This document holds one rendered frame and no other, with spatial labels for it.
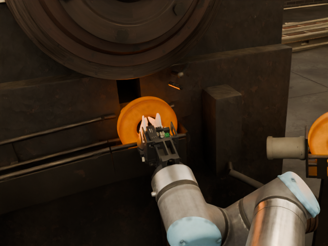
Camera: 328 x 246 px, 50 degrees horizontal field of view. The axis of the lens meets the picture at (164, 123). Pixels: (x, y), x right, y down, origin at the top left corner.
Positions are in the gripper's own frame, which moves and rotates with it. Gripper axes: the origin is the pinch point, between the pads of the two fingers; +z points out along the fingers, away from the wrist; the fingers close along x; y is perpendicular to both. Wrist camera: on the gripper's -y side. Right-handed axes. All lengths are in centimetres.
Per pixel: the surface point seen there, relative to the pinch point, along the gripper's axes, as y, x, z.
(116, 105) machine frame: 1.6, 6.6, 6.9
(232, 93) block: 6.0, -21.9, -1.4
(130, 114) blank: 4.0, 4.4, -0.4
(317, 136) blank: 3.0, -36.6, -18.3
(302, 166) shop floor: -91, -99, 39
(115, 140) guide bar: -5.2, 8.5, 1.1
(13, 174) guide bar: -4.1, 33.5, -5.0
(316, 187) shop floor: -85, -94, 21
